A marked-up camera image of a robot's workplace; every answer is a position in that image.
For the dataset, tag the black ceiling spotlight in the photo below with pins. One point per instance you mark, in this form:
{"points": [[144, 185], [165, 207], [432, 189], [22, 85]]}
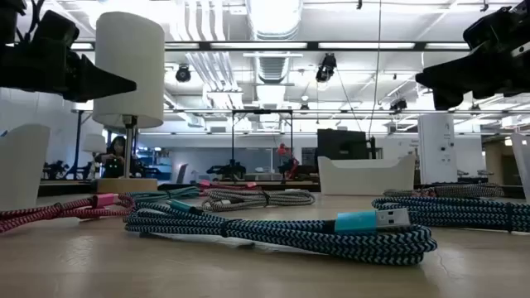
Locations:
{"points": [[326, 67], [398, 104], [183, 73]]}

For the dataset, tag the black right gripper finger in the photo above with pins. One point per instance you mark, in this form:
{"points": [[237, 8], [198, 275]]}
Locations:
{"points": [[449, 99], [447, 78]]}

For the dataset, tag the person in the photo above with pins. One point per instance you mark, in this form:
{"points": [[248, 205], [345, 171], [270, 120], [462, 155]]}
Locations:
{"points": [[112, 159]]}

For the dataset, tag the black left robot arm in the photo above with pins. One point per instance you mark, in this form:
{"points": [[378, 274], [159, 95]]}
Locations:
{"points": [[8, 20]]}

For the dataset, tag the red orange background object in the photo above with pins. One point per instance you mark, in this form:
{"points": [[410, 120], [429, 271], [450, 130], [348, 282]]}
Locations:
{"points": [[287, 161]]}

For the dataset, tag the black background robot arm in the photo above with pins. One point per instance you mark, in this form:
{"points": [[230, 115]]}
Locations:
{"points": [[227, 169]]}

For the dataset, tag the black table frame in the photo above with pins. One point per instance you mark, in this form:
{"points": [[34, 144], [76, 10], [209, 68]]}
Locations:
{"points": [[290, 187]]}

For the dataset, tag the white plastic bin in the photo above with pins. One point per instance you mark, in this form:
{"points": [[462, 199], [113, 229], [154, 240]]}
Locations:
{"points": [[22, 165], [364, 178]]}

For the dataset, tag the white pillar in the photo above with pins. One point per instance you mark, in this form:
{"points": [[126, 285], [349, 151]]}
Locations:
{"points": [[437, 149]]}

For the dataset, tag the black frame bar with lights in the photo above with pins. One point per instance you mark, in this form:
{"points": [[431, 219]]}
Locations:
{"points": [[312, 45]]}

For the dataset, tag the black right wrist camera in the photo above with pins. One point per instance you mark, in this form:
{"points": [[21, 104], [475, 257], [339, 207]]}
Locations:
{"points": [[490, 27]]}

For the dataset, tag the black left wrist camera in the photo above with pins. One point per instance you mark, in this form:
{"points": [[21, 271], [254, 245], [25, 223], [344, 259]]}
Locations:
{"points": [[56, 29]]}

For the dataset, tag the black background gantry frame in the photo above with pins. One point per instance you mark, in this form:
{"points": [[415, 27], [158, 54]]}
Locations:
{"points": [[232, 136]]}

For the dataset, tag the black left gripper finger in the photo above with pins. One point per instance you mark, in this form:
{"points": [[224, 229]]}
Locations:
{"points": [[99, 83]]}

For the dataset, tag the silver ventilation duct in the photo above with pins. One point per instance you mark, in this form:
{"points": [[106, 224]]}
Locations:
{"points": [[273, 25]]}

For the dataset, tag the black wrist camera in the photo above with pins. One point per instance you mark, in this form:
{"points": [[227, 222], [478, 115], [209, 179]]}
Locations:
{"points": [[490, 27], [56, 29]]}

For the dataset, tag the magenta spoon top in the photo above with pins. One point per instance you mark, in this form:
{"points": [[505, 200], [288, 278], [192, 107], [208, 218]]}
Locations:
{"points": [[225, 185]]}

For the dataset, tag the teal spoon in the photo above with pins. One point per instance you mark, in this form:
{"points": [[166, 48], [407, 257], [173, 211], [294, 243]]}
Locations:
{"points": [[165, 193]]}

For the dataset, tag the black monitor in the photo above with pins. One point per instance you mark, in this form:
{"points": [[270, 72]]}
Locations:
{"points": [[341, 145]]}

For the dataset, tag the background lamp white shade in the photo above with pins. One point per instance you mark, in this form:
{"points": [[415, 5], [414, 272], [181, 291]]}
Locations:
{"points": [[94, 142]]}

